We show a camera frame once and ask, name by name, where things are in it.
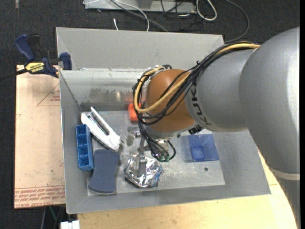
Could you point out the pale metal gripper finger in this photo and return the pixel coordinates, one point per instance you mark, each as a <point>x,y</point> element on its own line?
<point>138,162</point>
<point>144,166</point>

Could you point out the crumpled silver foil packet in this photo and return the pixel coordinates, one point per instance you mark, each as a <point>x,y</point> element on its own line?
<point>150,174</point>

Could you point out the small grey white cylinder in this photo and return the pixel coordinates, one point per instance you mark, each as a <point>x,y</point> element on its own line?
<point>130,138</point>

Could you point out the dark blue curved sponge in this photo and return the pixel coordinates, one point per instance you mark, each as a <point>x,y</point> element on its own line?
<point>103,173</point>

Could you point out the orange block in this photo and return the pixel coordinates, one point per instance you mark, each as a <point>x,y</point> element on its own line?
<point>132,113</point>

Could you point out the clear blue square cup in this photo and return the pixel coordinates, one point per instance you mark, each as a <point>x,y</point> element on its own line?
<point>202,149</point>

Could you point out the white plastic brush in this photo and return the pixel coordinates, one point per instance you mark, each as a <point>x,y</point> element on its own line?
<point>101,129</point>

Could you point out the blue divided plastic tray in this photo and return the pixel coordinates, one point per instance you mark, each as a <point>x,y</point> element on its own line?
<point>84,149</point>

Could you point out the grey metal bin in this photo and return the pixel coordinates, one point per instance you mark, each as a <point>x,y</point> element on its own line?
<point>133,56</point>

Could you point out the brown cardboard board red print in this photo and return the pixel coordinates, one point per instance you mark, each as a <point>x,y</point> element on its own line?
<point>38,139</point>

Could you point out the black cylinder on white bracket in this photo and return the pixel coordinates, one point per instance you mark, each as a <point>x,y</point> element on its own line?
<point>196,129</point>

